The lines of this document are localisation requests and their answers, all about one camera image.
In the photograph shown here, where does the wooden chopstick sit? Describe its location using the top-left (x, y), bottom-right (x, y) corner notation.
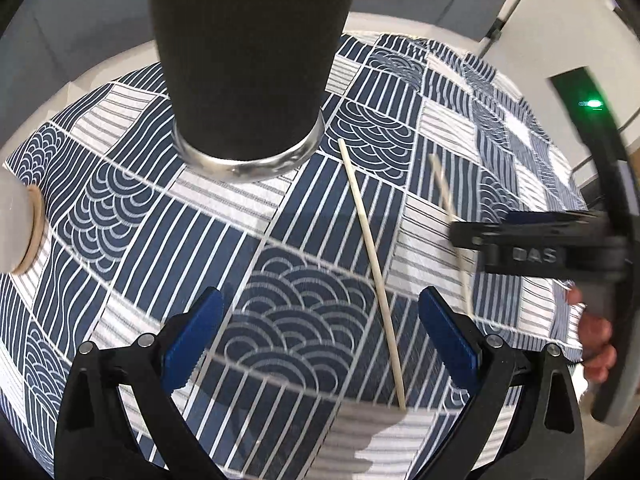
top-left (337, 138), bottom-right (407, 411)
top-left (428, 153), bottom-right (473, 318)

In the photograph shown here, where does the right hand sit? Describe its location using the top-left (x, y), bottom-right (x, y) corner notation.
top-left (577, 310), bottom-right (617, 385)

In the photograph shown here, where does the blue white patterned tablecloth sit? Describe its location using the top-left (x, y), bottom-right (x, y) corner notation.
top-left (1, 32), bottom-right (584, 479)

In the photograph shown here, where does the black utensil holder cup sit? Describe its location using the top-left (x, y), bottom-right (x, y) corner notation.
top-left (149, 0), bottom-right (352, 183)

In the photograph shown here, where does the white potted green plant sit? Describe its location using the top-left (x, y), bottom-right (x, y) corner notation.
top-left (0, 168), bottom-right (46, 275)

